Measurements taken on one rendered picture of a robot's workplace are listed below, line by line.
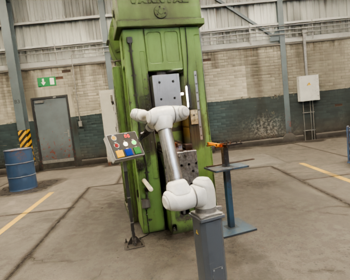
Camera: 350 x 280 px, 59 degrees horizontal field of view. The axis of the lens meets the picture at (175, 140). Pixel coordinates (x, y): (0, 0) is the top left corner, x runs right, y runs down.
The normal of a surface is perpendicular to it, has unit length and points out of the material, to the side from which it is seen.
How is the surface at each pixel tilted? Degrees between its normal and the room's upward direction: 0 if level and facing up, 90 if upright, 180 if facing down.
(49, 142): 90
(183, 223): 89
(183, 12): 90
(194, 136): 90
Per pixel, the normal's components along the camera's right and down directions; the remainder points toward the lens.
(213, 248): 0.39, 0.05
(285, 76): 0.05, 0.09
